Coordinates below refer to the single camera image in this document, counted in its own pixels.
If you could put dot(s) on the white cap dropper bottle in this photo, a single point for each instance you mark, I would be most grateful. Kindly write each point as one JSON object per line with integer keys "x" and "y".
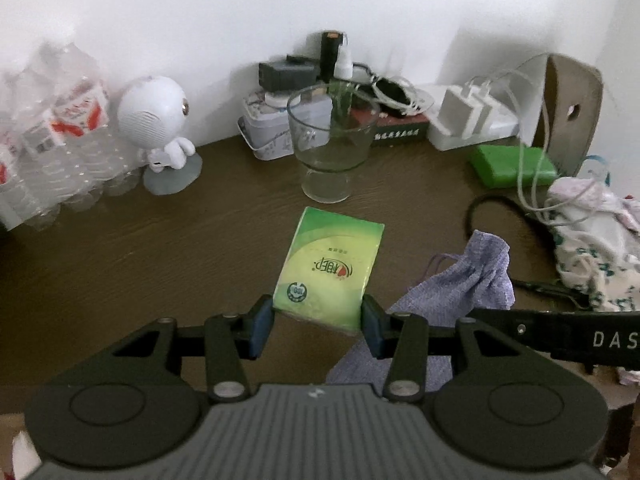
{"x": 343, "y": 62}

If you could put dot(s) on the green tissue pack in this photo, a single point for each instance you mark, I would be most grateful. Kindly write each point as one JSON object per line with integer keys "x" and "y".
{"x": 325, "y": 270}

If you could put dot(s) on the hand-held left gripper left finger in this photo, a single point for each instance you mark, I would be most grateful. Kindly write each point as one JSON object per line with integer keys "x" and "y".
{"x": 260, "y": 327}

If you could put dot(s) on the dark flat box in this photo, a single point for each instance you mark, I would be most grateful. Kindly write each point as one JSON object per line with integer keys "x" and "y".
{"x": 400, "y": 132}

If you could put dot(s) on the dark wooden desktop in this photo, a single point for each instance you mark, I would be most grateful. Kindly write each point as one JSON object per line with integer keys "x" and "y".
{"x": 150, "y": 260}

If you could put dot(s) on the small black bottle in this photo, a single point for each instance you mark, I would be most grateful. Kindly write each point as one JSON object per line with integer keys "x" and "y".
{"x": 330, "y": 55}

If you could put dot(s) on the brown chair back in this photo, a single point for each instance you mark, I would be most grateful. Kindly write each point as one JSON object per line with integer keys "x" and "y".
{"x": 570, "y": 90}

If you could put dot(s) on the green glasses case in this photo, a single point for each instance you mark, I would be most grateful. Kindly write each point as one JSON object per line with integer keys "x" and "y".
{"x": 505, "y": 165}

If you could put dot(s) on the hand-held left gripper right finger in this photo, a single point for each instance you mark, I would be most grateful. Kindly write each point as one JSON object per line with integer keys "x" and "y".
{"x": 372, "y": 330}

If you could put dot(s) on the clear glass cup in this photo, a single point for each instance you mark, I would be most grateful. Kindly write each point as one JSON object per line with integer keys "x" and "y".
{"x": 330, "y": 160}

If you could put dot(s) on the white robot figurine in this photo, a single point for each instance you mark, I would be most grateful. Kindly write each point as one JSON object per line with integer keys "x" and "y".
{"x": 150, "y": 115}

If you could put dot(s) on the floral cloth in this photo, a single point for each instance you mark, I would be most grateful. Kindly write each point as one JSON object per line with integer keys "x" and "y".
{"x": 595, "y": 255}

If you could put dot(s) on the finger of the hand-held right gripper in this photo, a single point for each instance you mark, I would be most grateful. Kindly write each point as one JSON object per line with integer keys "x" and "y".
{"x": 500, "y": 322}

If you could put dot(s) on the white power strip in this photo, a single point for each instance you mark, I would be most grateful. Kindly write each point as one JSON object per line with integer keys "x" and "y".
{"x": 500, "y": 130}

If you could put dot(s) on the white charger plug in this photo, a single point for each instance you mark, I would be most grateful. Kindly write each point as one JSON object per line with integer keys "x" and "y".
{"x": 465, "y": 107}

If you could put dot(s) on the black power adapter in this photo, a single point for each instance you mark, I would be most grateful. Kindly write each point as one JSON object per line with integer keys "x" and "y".
{"x": 287, "y": 72}

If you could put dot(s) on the clear water bottle red label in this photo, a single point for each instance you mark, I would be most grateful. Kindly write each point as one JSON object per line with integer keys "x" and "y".
{"x": 20, "y": 160}
{"x": 100, "y": 135}
{"x": 55, "y": 150}

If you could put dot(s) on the black headband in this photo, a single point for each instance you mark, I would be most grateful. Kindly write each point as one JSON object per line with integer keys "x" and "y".
{"x": 495, "y": 201}

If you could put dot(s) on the patterned tin box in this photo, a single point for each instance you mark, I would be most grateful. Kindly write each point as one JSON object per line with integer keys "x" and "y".
{"x": 265, "y": 125}

